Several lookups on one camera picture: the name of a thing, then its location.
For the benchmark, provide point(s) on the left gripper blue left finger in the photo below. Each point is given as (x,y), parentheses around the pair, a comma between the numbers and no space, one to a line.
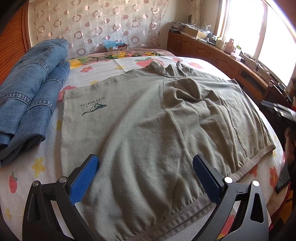
(81,177)

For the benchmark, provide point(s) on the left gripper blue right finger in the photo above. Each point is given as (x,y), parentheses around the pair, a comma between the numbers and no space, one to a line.
(210,178)

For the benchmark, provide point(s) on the grey-green shorts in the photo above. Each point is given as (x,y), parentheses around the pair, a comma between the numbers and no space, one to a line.
(146,125)

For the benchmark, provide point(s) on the person's right hand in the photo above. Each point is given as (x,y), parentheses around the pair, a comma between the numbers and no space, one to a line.
(289,147)

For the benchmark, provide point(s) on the white strawberry flower sheet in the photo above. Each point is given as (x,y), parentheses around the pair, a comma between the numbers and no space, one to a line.
(43,161)

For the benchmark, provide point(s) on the long wooden side cabinet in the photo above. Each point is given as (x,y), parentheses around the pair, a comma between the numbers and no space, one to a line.
(257,87)

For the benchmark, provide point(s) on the pink bottle on cabinet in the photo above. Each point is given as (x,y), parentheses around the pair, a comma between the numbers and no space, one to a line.
(229,47)

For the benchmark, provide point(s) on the wooden framed window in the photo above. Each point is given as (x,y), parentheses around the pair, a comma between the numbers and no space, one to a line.
(262,32)

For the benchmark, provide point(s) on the white cup on cabinet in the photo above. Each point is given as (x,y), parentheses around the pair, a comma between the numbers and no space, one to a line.
(220,44)

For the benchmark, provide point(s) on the folded blue jeans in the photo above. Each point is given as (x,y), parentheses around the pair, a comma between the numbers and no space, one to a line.
(29,96)

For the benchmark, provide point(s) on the cardboard box on cabinet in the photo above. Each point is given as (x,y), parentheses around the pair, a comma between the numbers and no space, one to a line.
(195,33)

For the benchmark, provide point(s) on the floral pink bed blanket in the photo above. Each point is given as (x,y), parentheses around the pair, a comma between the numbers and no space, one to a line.
(107,56)

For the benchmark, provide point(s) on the box with blue bag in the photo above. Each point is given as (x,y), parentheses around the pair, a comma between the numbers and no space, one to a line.
(112,46)

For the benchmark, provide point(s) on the pink circle sheer curtain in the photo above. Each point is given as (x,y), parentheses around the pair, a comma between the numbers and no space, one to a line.
(87,24)

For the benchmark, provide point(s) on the brown louvered wooden wardrobe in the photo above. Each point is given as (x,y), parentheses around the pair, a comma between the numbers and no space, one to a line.
(15,40)

